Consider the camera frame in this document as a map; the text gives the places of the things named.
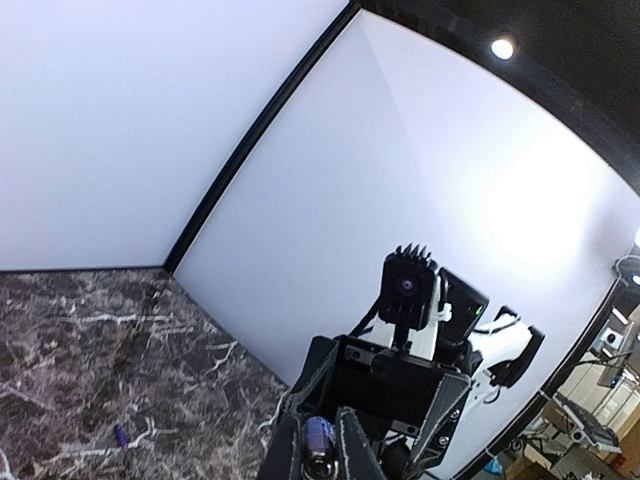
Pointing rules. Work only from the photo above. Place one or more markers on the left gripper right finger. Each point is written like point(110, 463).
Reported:
point(356, 459)

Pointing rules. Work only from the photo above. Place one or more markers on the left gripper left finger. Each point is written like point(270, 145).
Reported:
point(283, 458)

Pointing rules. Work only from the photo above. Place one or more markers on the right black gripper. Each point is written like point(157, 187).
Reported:
point(388, 391)

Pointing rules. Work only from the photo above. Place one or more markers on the blue battery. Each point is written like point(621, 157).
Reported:
point(319, 459)
point(121, 436)

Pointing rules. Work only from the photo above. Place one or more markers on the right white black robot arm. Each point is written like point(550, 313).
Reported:
point(493, 355)

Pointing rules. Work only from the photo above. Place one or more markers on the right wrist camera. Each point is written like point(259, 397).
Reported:
point(414, 293)

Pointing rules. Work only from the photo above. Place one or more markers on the right black frame post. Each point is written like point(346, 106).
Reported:
point(550, 386)

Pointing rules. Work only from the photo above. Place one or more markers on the black frame post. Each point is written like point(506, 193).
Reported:
point(550, 386)
point(250, 139)

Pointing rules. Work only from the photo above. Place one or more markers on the left black frame post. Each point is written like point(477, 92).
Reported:
point(250, 139)

